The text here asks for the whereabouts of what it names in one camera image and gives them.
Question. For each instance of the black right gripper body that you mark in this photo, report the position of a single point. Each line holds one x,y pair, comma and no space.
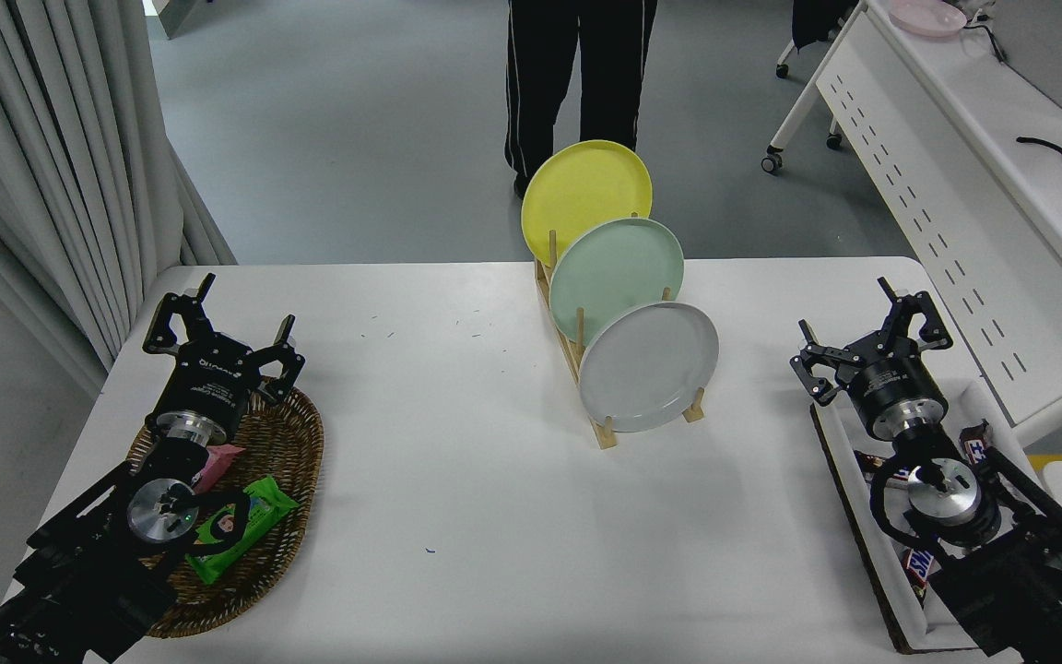
895,387

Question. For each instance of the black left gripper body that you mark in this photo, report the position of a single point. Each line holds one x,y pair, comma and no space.
213,378

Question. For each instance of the grey plate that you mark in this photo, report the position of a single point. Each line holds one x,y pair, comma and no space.
646,369

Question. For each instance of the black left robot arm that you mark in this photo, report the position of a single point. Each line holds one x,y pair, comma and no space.
79,572

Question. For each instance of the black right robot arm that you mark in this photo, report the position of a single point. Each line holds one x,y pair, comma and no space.
1029,590

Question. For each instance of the pale green plate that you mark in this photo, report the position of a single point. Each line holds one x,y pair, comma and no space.
614,267

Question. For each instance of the wooden plate rack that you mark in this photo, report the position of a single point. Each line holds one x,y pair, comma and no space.
601,433

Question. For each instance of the pink plate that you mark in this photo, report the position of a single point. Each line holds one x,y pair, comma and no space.
927,17

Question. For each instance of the yellow plate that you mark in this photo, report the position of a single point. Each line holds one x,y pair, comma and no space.
577,184

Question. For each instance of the brown wicker basket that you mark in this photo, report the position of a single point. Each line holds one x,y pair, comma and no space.
287,443

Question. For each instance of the pink snack packet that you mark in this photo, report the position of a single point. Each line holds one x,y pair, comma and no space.
219,461

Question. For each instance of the white desk with slotted panel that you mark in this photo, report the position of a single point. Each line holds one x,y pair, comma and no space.
955,231

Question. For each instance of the white tray with brown edge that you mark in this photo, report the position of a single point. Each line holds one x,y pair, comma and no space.
849,489

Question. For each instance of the green snack packet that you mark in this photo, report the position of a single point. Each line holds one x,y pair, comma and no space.
259,516

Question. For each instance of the pale grey curtain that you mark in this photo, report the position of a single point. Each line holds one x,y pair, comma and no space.
52,166

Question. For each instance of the grey laptop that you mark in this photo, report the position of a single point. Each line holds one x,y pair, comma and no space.
1052,46

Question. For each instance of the person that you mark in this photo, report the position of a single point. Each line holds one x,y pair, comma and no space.
540,83

